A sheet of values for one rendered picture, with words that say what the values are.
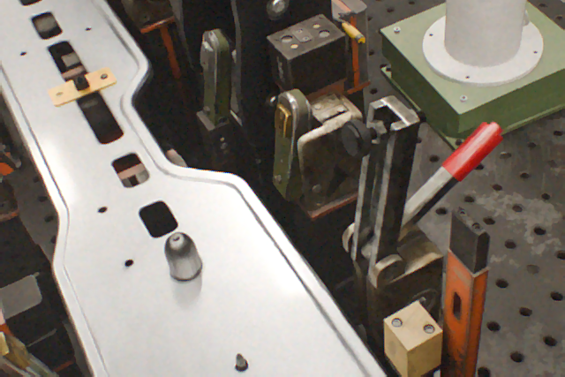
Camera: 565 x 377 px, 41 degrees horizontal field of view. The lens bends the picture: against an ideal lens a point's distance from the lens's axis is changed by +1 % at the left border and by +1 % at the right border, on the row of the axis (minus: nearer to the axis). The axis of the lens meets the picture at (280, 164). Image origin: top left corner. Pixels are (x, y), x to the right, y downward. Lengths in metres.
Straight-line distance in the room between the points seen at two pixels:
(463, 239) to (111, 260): 0.39
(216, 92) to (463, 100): 0.47
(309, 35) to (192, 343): 0.33
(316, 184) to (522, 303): 0.39
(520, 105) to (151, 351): 0.78
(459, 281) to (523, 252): 0.58
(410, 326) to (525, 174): 0.66
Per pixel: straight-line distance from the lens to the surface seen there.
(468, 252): 0.52
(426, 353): 0.63
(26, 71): 1.06
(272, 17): 0.82
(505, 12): 1.19
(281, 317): 0.70
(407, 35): 1.33
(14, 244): 1.02
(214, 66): 0.86
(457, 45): 1.24
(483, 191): 1.20
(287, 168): 0.78
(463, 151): 0.64
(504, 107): 1.25
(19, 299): 0.81
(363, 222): 0.64
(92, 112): 1.00
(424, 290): 0.70
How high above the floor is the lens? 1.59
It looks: 45 degrees down
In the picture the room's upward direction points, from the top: 10 degrees counter-clockwise
